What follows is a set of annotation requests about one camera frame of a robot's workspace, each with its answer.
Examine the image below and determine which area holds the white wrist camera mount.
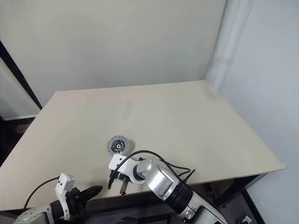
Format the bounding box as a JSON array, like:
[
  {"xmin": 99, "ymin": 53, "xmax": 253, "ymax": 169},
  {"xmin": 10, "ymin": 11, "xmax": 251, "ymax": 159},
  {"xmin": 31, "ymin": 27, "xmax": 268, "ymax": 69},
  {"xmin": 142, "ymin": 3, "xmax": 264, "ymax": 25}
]
[
  {"xmin": 108, "ymin": 154, "xmax": 142, "ymax": 186},
  {"xmin": 55, "ymin": 173, "xmax": 77, "ymax": 221}
]

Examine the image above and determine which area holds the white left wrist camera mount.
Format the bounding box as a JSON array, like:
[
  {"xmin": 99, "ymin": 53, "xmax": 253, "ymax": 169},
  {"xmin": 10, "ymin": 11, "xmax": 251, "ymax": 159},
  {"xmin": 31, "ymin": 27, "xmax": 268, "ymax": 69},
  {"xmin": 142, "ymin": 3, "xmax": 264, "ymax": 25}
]
[{"xmin": 55, "ymin": 173, "xmax": 77, "ymax": 221}]

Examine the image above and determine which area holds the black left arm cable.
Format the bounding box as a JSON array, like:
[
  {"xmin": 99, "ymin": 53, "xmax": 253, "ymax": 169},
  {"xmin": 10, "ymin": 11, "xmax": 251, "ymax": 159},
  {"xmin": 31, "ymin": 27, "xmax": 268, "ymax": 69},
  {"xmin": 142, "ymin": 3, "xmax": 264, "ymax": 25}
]
[{"xmin": 23, "ymin": 177, "xmax": 59, "ymax": 210}]

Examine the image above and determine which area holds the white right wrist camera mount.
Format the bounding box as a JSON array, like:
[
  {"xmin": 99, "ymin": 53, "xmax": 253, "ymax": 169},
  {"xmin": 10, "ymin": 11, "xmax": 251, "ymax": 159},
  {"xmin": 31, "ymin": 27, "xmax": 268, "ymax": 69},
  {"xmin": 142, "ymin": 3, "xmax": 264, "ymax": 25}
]
[{"xmin": 108, "ymin": 154, "xmax": 142, "ymax": 186}]

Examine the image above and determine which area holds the black slanted wall bar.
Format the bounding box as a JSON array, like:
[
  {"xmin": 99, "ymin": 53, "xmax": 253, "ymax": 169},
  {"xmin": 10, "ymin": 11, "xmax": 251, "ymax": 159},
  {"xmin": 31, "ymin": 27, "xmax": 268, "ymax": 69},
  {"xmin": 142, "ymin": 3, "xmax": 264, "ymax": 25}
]
[{"xmin": 0, "ymin": 39, "xmax": 43, "ymax": 111}]

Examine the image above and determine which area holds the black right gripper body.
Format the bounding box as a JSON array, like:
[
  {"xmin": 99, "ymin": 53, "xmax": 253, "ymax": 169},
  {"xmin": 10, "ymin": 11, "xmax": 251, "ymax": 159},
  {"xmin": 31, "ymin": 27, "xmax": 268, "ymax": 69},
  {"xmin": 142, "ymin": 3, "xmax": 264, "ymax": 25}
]
[{"xmin": 109, "ymin": 169, "xmax": 131, "ymax": 184}]

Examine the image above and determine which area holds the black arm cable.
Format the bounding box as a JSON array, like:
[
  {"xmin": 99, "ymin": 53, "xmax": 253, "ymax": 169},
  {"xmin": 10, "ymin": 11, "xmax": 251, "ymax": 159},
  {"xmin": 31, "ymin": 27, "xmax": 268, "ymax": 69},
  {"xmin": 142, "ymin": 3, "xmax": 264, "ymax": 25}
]
[
  {"xmin": 111, "ymin": 150, "xmax": 196, "ymax": 185},
  {"xmin": 23, "ymin": 177, "xmax": 59, "ymax": 210}
]

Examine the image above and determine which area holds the grey motor lid circuit board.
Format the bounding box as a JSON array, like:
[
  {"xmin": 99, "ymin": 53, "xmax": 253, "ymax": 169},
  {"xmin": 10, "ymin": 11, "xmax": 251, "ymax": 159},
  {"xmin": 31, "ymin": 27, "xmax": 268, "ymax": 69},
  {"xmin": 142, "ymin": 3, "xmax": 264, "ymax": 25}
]
[{"xmin": 107, "ymin": 135, "xmax": 131, "ymax": 156}]

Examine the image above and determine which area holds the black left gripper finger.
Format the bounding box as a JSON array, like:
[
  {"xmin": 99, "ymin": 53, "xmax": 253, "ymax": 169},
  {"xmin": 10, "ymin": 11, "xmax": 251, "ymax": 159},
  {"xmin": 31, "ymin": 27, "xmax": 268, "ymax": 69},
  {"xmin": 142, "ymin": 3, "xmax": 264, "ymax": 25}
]
[
  {"xmin": 80, "ymin": 185, "xmax": 104, "ymax": 195},
  {"xmin": 81, "ymin": 189, "xmax": 103, "ymax": 201}
]

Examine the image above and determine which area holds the black table frame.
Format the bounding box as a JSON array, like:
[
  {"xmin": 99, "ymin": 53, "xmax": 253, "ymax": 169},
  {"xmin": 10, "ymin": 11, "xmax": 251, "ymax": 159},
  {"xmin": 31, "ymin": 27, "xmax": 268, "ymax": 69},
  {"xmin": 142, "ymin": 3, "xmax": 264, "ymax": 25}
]
[{"xmin": 191, "ymin": 173, "xmax": 270, "ymax": 209}]

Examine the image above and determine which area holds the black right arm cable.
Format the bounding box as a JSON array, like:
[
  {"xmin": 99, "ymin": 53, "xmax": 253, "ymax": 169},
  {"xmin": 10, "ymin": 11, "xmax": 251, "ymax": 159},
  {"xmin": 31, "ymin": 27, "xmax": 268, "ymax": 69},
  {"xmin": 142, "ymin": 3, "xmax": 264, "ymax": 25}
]
[{"xmin": 111, "ymin": 150, "xmax": 196, "ymax": 185}]

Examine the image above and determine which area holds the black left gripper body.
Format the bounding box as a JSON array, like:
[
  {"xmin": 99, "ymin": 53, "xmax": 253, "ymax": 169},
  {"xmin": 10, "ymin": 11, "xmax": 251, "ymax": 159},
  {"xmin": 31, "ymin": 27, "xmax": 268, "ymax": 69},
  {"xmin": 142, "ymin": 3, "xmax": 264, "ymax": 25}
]
[{"xmin": 66, "ymin": 186, "xmax": 88, "ymax": 218}]

